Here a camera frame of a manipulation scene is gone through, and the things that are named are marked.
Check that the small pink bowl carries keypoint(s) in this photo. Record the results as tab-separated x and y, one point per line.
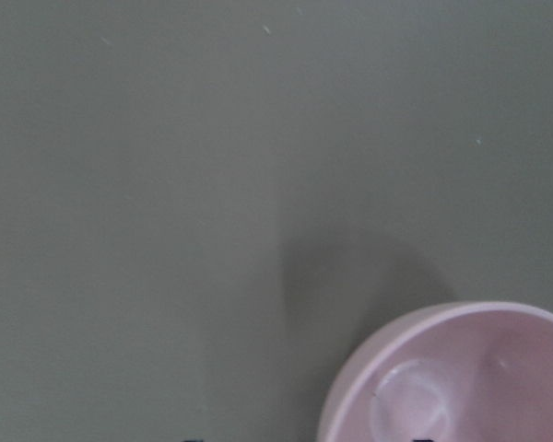
465	371

